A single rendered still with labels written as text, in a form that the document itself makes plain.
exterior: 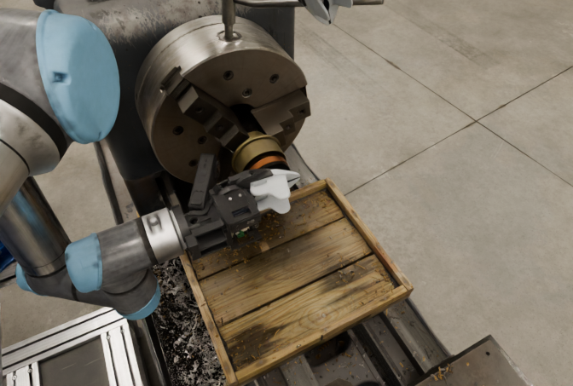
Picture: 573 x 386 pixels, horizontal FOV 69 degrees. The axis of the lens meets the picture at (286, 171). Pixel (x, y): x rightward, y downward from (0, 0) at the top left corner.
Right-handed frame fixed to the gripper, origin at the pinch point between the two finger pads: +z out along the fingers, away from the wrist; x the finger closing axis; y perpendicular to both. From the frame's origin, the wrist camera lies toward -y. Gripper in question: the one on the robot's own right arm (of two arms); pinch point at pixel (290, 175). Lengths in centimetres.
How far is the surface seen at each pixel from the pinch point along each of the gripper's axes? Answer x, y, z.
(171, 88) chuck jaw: 11.6, -16.3, -13.3
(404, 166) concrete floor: -108, -63, 100
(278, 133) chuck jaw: 2.7, -7.7, 1.5
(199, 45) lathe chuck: 15.6, -19.8, -6.9
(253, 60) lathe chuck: 12.9, -15.6, 0.9
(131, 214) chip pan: -54, -50, -30
